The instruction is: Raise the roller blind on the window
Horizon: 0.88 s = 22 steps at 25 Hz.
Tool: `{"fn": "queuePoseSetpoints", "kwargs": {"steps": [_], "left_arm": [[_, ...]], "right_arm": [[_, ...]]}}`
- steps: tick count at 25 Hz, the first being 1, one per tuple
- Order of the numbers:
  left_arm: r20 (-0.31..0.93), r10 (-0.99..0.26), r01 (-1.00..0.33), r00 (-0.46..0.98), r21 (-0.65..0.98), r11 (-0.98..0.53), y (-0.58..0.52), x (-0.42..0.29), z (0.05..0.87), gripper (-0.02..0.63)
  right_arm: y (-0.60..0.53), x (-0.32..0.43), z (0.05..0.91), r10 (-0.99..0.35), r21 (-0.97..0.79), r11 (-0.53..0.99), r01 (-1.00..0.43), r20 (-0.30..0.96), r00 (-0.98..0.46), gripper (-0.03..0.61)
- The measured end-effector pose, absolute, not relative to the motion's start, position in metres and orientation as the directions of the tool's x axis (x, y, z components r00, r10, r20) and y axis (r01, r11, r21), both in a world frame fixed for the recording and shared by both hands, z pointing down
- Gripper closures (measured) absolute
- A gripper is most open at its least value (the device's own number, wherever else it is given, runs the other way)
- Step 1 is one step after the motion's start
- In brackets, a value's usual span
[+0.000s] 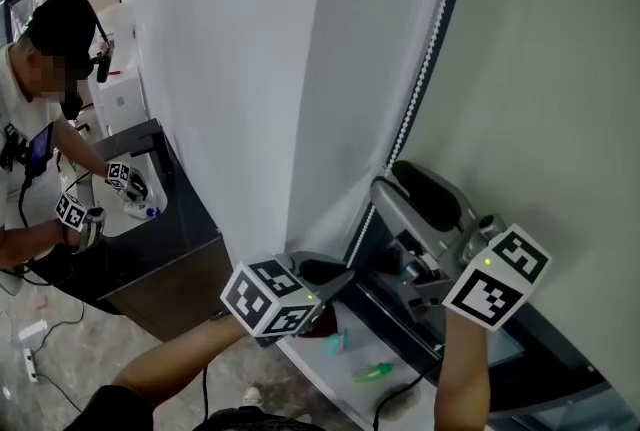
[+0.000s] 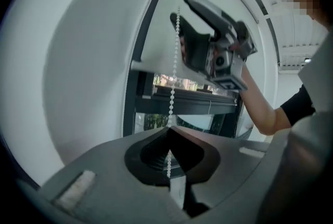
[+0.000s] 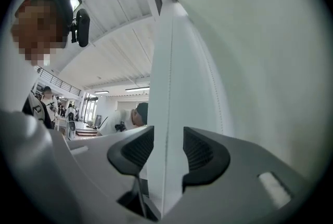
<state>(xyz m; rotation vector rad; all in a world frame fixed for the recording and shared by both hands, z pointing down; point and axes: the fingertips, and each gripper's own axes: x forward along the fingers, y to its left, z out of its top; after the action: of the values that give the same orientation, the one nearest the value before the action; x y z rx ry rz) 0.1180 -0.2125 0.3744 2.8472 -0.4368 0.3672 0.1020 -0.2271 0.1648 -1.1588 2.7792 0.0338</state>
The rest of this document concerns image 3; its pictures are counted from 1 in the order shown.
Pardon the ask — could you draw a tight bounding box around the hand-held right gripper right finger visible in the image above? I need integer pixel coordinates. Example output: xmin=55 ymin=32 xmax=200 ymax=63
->
xmin=161 ymin=126 xmax=311 ymax=224

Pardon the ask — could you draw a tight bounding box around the dark balcony railing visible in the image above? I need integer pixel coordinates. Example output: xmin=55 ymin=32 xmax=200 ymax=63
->
xmin=35 ymin=66 xmax=82 ymax=97

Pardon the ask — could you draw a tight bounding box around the person's head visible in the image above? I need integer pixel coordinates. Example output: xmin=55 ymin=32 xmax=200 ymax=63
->
xmin=10 ymin=0 xmax=69 ymax=67

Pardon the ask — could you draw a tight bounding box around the black cap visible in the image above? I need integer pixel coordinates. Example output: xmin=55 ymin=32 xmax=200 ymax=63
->
xmin=31 ymin=0 xmax=74 ymax=36

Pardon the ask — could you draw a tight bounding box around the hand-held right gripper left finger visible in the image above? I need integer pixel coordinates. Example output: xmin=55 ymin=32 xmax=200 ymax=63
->
xmin=49 ymin=125 xmax=158 ymax=224

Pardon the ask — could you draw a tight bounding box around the black head-mounted camera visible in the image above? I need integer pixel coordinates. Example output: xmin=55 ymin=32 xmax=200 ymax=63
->
xmin=70 ymin=8 xmax=91 ymax=48

